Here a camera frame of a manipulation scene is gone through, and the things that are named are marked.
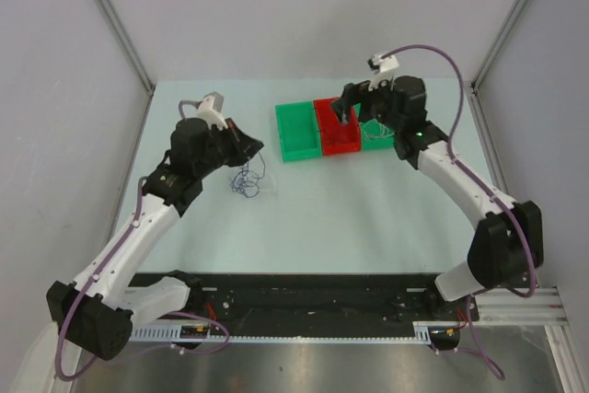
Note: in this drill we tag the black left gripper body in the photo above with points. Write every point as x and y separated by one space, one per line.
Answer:
225 149

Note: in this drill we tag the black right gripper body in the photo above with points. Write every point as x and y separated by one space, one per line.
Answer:
375 104

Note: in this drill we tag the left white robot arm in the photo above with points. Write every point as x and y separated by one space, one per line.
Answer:
93 311

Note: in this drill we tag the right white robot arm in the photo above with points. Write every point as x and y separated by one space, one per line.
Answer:
508 235

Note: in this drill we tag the red plastic bin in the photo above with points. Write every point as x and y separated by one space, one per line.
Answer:
336 138

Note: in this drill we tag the right green plastic bin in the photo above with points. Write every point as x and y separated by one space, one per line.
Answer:
374 135

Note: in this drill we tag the green plastic bin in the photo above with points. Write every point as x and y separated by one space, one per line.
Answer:
374 135
298 131

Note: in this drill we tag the left green plastic bin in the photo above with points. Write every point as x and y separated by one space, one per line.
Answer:
298 131

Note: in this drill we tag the right aluminium base profile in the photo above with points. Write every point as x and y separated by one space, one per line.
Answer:
502 308

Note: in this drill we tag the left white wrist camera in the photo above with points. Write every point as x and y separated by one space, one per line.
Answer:
209 109

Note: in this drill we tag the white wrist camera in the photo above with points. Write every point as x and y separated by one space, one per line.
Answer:
209 109
383 67

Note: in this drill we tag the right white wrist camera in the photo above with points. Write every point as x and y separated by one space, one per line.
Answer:
383 67

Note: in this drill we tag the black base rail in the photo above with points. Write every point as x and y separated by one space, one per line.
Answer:
322 305

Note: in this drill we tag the right aluminium frame post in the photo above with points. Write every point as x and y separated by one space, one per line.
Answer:
508 26

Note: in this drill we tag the aluminium frame post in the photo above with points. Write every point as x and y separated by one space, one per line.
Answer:
120 33
508 26

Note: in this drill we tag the left aluminium frame post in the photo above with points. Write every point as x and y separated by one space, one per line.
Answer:
120 33

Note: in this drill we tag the slotted grey cable duct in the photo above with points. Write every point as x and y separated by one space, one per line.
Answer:
185 332

